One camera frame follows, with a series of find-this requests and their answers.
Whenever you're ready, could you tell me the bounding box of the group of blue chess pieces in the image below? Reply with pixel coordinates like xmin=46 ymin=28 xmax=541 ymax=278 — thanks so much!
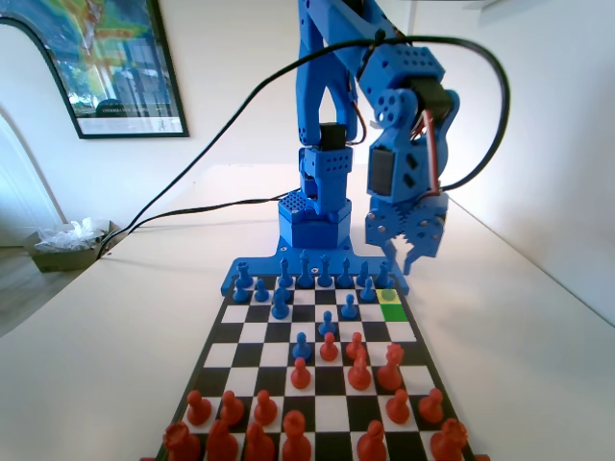
xmin=219 ymin=237 xmax=412 ymax=297

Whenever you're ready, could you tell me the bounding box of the blue bishop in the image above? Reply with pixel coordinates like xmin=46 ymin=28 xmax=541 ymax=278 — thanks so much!
xmin=335 ymin=257 xmax=354 ymax=289
xmin=277 ymin=257 xmax=295 ymax=289

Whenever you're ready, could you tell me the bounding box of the blue queen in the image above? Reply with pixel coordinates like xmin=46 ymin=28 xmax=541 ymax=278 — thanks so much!
xmin=316 ymin=254 xmax=334 ymax=289

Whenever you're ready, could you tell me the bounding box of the blue king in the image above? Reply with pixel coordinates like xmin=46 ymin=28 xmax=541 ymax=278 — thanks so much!
xmin=296 ymin=249 xmax=314 ymax=289

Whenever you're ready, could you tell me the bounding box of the red pawn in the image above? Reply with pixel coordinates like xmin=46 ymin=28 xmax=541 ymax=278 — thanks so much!
xmin=219 ymin=391 xmax=246 ymax=428
xmin=252 ymin=389 xmax=280 ymax=428
xmin=289 ymin=357 xmax=313 ymax=392
xmin=184 ymin=389 xmax=213 ymax=426
xmin=318 ymin=331 xmax=340 ymax=363
xmin=417 ymin=387 xmax=446 ymax=425
xmin=385 ymin=388 xmax=411 ymax=426
xmin=345 ymin=331 xmax=367 ymax=361

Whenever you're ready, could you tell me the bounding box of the red queen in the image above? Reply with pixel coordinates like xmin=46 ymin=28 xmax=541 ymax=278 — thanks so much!
xmin=375 ymin=343 xmax=405 ymax=392

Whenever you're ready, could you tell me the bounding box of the white door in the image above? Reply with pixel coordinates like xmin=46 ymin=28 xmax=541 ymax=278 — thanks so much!
xmin=354 ymin=0 xmax=414 ymax=167

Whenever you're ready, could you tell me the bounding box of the black white chessboard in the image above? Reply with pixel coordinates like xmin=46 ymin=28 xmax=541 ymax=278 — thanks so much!
xmin=153 ymin=286 xmax=477 ymax=461

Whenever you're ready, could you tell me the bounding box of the red bishop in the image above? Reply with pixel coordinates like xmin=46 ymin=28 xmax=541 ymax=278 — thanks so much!
xmin=244 ymin=421 xmax=277 ymax=461
xmin=356 ymin=421 xmax=389 ymax=461

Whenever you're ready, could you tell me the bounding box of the red king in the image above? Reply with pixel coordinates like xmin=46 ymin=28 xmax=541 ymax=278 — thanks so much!
xmin=281 ymin=410 xmax=314 ymax=461

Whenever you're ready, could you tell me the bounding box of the framed map poster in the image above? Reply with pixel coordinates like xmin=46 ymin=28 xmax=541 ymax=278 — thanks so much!
xmin=0 ymin=0 xmax=189 ymax=141

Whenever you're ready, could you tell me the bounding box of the crumpled clear plastic wrap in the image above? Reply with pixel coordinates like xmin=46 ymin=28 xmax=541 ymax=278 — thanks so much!
xmin=36 ymin=216 xmax=111 ymax=254

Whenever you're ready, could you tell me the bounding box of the cardboard box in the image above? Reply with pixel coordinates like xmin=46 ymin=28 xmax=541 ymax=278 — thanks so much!
xmin=23 ymin=219 xmax=121 ymax=274

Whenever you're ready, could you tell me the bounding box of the long black camera cable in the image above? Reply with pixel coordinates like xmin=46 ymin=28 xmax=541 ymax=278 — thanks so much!
xmin=95 ymin=31 xmax=512 ymax=263

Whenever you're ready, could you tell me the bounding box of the black base power cable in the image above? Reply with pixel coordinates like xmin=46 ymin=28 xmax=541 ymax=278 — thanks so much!
xmin=98 ymin=191 xmax=303 ymax=260

